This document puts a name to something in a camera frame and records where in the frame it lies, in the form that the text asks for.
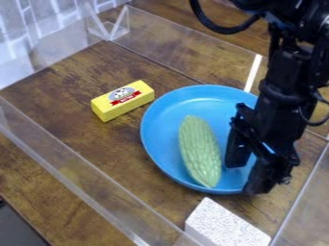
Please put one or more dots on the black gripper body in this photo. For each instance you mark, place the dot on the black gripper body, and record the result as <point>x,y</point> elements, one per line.
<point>270,136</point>

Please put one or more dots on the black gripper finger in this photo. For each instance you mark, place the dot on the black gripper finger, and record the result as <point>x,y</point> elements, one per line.
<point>267,173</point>
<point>237,148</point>

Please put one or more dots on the green bumpy gourd toy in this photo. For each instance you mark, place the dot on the green bumpy gourd toy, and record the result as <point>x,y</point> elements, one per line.
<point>199,151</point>

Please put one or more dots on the blue round tray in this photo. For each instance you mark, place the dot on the blue round tray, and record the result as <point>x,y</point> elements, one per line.
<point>213,103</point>

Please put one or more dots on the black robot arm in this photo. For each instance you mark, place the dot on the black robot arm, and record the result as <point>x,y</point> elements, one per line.
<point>298,57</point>

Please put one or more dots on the white speckled foam block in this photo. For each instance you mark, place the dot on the white speckled foam block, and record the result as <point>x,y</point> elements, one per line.
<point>217,227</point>

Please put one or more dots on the yellow butter box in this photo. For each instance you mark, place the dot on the yellow butter box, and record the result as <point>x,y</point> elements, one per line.
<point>122,100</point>

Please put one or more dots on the clear acrylic enclosure wall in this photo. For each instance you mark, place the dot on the clear acrylic enclosure wall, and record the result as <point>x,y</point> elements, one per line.
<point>75,173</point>

